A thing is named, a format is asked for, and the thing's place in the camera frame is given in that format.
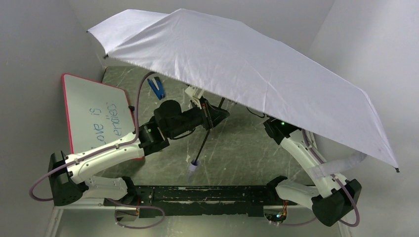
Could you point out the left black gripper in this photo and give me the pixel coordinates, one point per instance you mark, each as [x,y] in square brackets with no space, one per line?
[209,115]

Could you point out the lavender folding umbrella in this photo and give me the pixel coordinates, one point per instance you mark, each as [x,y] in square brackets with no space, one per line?
[228,58]

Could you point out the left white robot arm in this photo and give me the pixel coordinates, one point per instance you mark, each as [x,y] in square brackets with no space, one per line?
[73,176]

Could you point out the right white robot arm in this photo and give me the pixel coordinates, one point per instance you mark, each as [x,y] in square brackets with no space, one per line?
[333,198]

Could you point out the blue stapler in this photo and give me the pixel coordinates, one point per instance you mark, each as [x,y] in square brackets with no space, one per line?
[157,87]

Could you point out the pink framed whiteboard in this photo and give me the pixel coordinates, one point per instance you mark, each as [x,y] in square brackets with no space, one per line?
[96,113]

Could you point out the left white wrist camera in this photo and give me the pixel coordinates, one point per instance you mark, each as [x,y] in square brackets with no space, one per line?
[195,95]

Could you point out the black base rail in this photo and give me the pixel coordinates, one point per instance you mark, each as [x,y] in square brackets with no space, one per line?
[252,201]

